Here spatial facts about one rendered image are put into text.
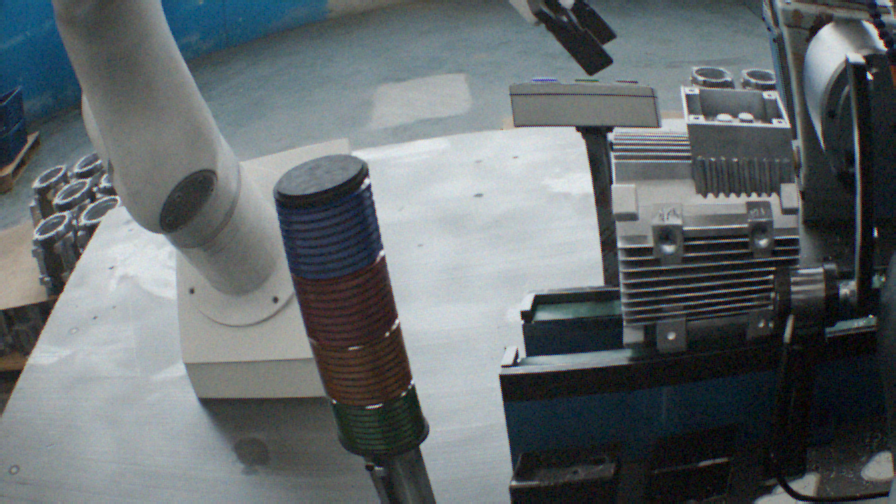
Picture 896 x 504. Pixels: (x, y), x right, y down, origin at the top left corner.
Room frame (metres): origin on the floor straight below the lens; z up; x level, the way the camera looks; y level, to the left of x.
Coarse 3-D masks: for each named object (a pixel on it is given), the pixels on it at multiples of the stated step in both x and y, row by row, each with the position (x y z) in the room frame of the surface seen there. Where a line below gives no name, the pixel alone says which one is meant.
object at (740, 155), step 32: (704, 96) 0.88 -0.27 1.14; (736, 96) 0.86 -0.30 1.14; (768, 96) 0.85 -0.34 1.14; (704, 128) 0.78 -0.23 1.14; (736, 128) 0.78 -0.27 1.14; (768, 128) 0.76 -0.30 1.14; (704, 160) 0.79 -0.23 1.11; (736, 160) 0.77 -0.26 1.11; (768, 160) 0.76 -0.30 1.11; (704, 192) 0.78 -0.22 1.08; (736, 192) 0.77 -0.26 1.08; (768, 192) 0.76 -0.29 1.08
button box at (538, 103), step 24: (528, 96) 1.12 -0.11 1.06; (552, 96) 1.11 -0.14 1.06; (576, 96) 1.10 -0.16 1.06; (600, 96) 1.10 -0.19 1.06; (624, 96) 1.09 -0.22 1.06; (648, 96) 1.08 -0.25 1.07; (528, 120) 1.11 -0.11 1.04; (552, 120) 1.10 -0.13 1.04; (576, 120) 1.10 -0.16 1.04; (600, 120) 1.09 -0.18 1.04; (624, 120) 1.08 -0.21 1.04; (648, 120) 1.07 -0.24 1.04
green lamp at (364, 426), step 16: (400, 400) 0.59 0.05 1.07; (416, 400) 0.61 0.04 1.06; (336, 416) 0.60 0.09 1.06; (352, 416) 0.59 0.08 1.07; (368, 416) 0.59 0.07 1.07; (384, 416) 0.59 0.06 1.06; (400, 416) 0.59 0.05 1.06; (416, 416) 0.60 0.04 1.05; (352, 432) 0.59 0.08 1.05; (368, 432) 0.59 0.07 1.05; (384, 432) 0.59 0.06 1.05; (400, 432) 0.59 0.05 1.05; (416, 432) 0.60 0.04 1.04; (368, 448) 0.59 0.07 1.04; (384, 448) 0.59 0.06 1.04; (400, 448) 0.59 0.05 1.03
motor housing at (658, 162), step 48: (624, 144) 0.85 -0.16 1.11; (672, 144) 0.83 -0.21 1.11; (672, 192) 0.80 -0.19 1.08; (624, 240) 0.78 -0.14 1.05; (720, 240) 0.75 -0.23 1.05; (624, 288) 0.77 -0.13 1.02; (672, 288) 0.75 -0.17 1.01; (720, 288) 0.75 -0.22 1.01; (768, 288) 0.74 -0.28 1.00; (720, 336) 0.78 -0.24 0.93
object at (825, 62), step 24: (840, 24) 1.09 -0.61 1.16; (864, 24) 1.08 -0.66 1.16; (816, 48) 1.09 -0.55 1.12; (840, 48) 1.01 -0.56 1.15; (864, 48) 0.96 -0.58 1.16; (816, 72) 1.05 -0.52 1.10; (840, 72) 0.97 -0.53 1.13; (888, 72) 0.94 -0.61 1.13; (816, 96) 1.02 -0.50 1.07; (840, 96) 0.97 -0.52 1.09; (888, 96) 0.94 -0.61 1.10; (816, 120) 1.03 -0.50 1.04; (840, 120) 0.97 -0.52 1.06; (888, 120) 0.94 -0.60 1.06; (840, 144) 0.97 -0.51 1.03; (888, 144) 0.94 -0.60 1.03; (840, 168) 0.97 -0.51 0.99; (888, 168) 0.94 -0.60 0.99; (888, 192) 0.94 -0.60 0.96; (888, 216) 0.94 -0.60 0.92
